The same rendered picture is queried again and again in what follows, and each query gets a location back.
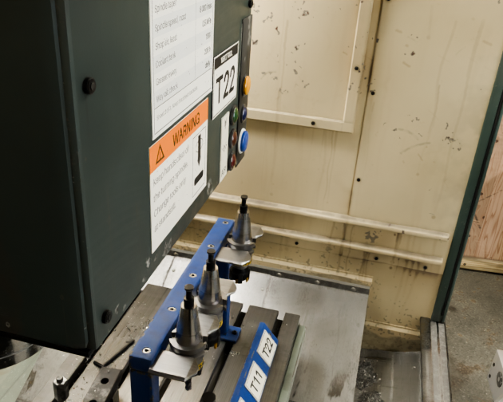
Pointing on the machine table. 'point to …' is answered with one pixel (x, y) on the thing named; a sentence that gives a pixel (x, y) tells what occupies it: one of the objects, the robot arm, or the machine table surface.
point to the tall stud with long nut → (61, 388)
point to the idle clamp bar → (104, 386)
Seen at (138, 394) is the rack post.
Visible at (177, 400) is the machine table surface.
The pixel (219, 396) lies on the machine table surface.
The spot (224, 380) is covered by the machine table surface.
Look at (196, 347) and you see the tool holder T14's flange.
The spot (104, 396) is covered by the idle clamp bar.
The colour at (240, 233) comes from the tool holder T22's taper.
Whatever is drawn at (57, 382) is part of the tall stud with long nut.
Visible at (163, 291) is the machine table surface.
